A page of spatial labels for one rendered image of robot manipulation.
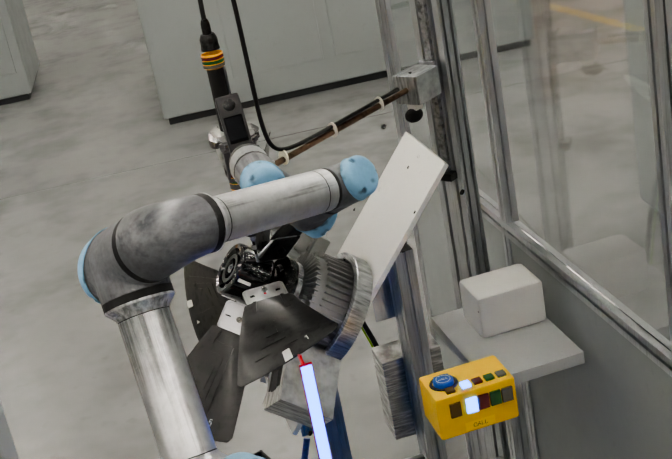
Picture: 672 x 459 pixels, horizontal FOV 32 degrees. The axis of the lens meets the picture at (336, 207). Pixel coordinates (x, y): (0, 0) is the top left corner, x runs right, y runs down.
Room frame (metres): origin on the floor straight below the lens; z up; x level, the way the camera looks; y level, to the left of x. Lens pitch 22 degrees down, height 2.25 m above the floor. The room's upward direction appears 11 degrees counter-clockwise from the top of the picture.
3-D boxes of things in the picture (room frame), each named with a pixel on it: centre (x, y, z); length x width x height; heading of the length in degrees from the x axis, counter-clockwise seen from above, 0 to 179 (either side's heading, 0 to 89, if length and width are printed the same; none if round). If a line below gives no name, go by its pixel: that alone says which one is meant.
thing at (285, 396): (2.22, 0.14, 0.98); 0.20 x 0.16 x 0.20; 102
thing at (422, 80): (2.72, -0.25, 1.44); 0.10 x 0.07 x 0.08; 137
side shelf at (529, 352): (2.49, -0.33, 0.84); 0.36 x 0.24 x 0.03; 12
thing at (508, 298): (2.57, -0.35, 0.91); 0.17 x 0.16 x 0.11; 102
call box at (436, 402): (1.97, -0.18, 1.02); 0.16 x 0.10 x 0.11; 102
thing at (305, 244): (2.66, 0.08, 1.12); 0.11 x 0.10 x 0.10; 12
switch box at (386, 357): (2.55, -0.10, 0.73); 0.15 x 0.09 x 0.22; 102
